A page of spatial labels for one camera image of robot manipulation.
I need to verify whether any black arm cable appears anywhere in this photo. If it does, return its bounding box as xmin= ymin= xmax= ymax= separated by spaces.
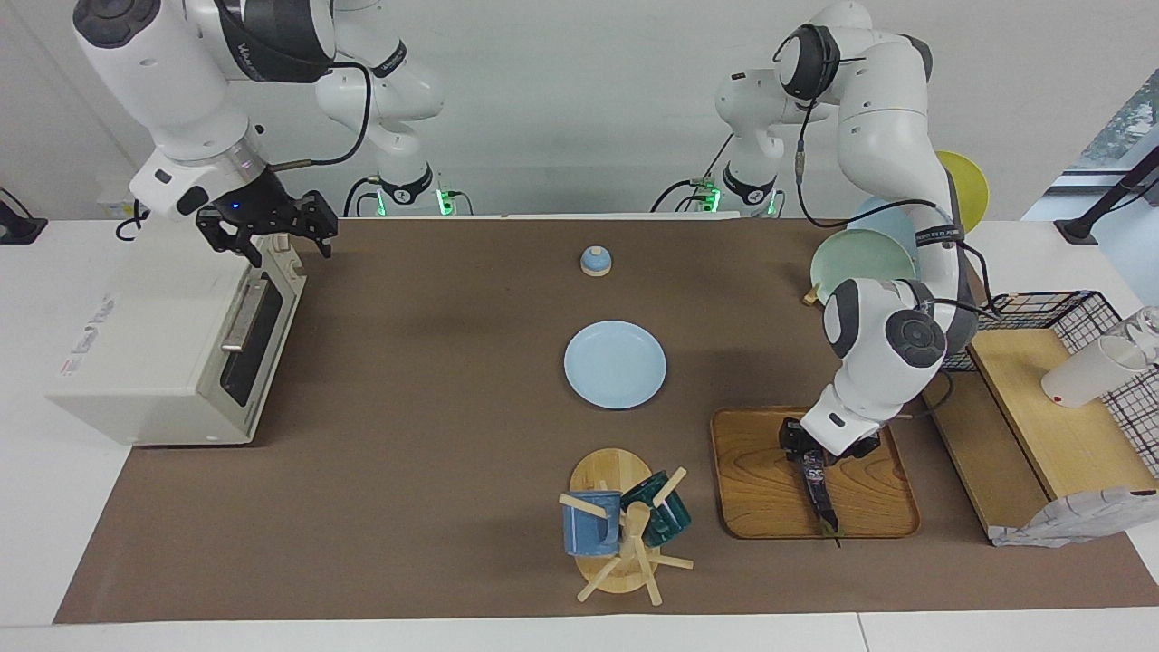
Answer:
xmin=792 ymin=50 xmax=1001 ymax=422
xmin=269 ymin=59 xmax=374 ymax=173

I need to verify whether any wooden shelf unit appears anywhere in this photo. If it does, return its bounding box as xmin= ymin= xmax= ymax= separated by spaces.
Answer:
xmin=913 ymin=328 xmax=1159 ymax=544

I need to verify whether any yellow racked plate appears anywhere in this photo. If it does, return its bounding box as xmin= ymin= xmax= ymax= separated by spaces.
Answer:
xmin=937 ymin=150 xmax=991 ymax=235

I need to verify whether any black right base cable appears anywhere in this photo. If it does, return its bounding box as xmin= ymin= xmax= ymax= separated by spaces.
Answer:
xmin=342 ymin=177 xmax=386 ymax=218

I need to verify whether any light blue racked plate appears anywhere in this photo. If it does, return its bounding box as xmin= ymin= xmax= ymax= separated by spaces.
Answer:
xmin=851 ymin=197 xmax=952 ymax=264

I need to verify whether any white wall box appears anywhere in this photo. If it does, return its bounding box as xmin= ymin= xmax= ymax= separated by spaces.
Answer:
xmin=98 ymin=186 xmax=146 ymax=218

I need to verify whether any black clamp base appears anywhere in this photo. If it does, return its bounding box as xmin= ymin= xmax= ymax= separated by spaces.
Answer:
xmin=0 ymin=187 xmax=48 ymax=245

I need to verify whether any pale green racked plate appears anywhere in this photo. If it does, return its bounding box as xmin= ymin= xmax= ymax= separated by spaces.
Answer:
xmin=809 ymin=228 xmax=917 ymax=304

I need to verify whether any dark green mug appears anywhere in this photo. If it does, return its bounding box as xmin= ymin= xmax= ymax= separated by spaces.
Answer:
xmin=621 ymin=471 xmax=692 ymax=548

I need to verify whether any wooden serving tray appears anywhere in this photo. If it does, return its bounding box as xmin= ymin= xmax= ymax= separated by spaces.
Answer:
xmin=709 ymin=407 xmax=922 ymax=541

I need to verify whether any black left base cable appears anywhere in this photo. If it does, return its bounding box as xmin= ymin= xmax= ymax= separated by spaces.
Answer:
xmin=652 ymin=136 xmax=736 ymax=214

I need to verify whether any white toaster oven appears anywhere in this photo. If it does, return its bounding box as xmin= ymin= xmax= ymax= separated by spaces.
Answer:
xmin=47 ymin=217 xmax=307 ymax=446

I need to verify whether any black base cable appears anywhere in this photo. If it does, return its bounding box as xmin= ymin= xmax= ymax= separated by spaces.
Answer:
xmin=342 ymin=177 xmax=386 ymax=218
xmin=652 ymin=136 xmax=736 ymax=214

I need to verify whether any glass oven door with handle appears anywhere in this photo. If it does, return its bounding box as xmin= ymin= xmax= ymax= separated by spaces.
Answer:
xmin=210 ymin=258 xmax=307 ymax=436

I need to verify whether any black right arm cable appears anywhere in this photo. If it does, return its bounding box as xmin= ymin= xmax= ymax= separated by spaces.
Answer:
xmin=269 ymin=59 xmax=374 ymax=173

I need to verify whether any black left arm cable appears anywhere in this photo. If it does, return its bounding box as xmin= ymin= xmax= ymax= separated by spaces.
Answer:
xmin=792 ymin=50 xmax=1001 ymax=422

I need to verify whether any blue mug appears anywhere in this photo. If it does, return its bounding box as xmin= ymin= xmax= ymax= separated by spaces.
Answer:
xmin=561 ymin=490 xmax=624 ymax=557

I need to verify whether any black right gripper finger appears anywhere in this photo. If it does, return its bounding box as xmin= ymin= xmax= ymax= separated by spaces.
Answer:
xmin=303 ymin=188 xmax=339 ymax=257
xmin=196 ymin=210 xmax=263 ymax=266

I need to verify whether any wooden mug tree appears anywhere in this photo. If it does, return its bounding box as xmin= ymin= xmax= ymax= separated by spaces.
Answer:
xmin=558 ymin=447 xmax=695 ymax=606

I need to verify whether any white cup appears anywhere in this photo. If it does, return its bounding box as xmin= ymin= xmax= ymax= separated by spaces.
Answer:
xmin=1040 ymin=335 xmax=1149 ymax=408

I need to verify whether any brown table mat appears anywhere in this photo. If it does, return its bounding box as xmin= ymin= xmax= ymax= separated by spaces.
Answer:
xmin=53 ymin=217 xmax=1159 ymax=624

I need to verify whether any grey marbled cloth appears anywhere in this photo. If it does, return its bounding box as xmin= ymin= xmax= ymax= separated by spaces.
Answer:
xmin=990 ymin=487 xmax=1159 ymax=549

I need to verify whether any clear glass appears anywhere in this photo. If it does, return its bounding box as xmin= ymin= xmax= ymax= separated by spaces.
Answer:
xmin=1123 ymin=306 xmax=1159 ymax=363

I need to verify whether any black wire basket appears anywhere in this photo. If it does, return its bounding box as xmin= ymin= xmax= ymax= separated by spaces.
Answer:
xmin=942 ymin=291 xmax=1159 ymax=476

